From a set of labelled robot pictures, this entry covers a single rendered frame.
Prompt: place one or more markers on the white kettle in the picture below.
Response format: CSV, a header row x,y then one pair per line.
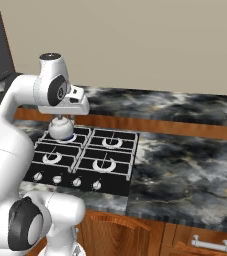
x,y
61,129

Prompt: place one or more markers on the black gas hob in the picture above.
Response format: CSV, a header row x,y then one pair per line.
x,y
113,160

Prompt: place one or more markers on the wooden cupboard door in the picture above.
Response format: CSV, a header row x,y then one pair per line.
x,y
118,238

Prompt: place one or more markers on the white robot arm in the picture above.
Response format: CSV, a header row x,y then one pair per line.
x,y
5,160

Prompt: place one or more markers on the wooden drawer front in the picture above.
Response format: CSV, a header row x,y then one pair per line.
x,y
185,238

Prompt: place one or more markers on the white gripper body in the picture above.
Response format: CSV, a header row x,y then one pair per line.
x,y
65,108

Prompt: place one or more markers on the silver hob knob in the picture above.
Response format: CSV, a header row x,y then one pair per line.
x,y
37,176
97,185
77,182
57,180

